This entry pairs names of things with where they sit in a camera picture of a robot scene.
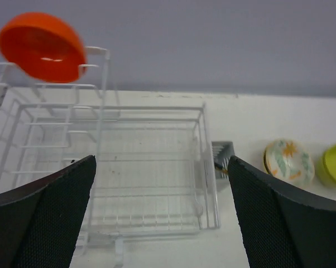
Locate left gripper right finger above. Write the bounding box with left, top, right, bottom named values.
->
left=228, top=156, right=336, bottom=267

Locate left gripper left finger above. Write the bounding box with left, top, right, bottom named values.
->
left=0, top=155, right=97, bottom=267

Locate floral patterned yellow bowl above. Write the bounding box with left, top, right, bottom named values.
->
left=265, top=138, right=315, bottom=189

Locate blue patterned yellow bowl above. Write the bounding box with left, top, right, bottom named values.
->
left=263, top=149, right=272, bottom=175

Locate brown wooden spoon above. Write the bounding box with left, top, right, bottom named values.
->
left=214, top=162, right=228, bottom=175

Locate grey cutlery holder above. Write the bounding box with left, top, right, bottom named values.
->
left=212, top=141, right=235, bottom=169

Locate white wire dish rack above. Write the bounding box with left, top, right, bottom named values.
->
left=0, top=46, right=222, bottom=268

